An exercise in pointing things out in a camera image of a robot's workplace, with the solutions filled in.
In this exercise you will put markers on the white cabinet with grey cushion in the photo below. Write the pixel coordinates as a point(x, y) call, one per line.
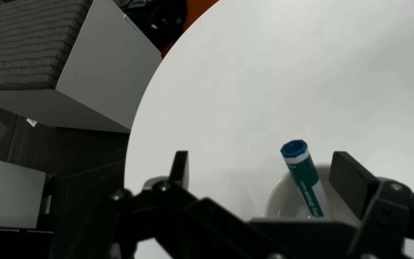
point(73, 63)

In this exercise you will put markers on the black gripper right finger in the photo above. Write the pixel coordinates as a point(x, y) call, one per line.
point(352, 181)

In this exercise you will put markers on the green white marker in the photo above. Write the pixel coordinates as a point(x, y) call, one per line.
point(304, 176)

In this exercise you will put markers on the round white table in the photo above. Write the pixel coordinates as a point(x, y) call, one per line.
point(250, 75)

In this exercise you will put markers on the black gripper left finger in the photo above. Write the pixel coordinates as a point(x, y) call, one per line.
point(178, 173)

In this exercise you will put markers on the orange floor mat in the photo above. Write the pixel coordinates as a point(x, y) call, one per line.
point(194, 10)

